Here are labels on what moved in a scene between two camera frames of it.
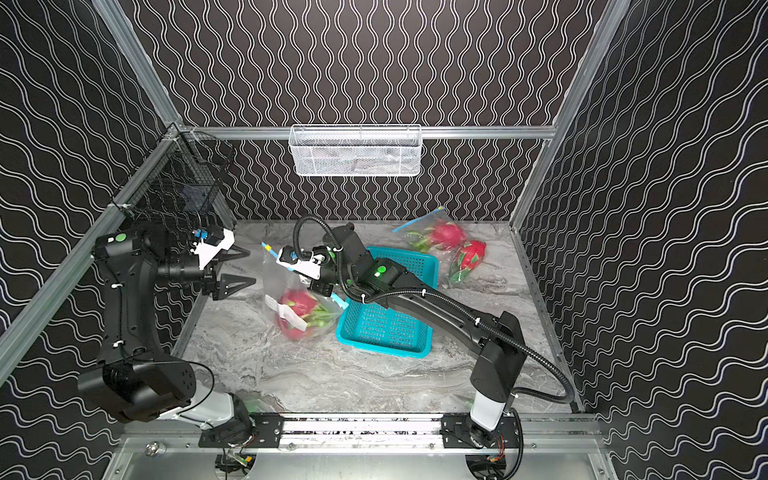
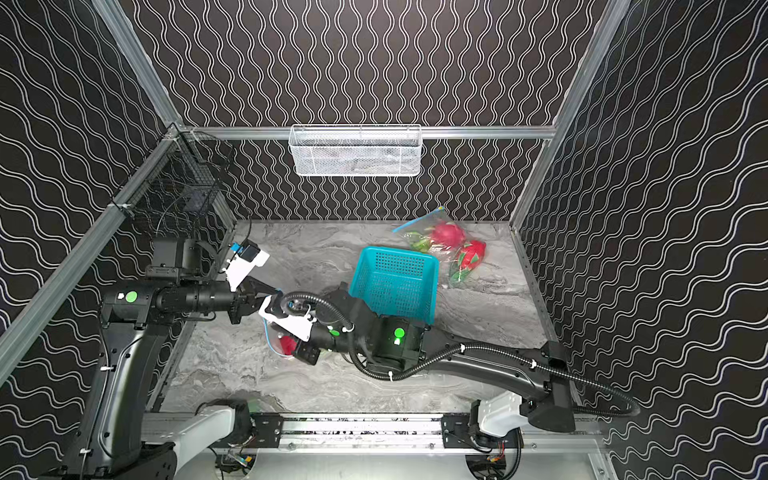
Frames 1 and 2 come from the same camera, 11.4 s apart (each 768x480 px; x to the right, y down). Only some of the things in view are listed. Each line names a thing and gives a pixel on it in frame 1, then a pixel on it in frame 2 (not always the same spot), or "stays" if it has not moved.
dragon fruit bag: x=469 y=255 stays
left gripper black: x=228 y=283 -> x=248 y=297
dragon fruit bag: x=304 y=303 -> x=288 y=344
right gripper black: x=321 y=289 -> x=305 y=355
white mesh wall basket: x=369 y=150 stays
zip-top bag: x=458 y=256 stays
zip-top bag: x=292 y=309 -> x=280 y=339
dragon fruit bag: x=443 y=236 stays
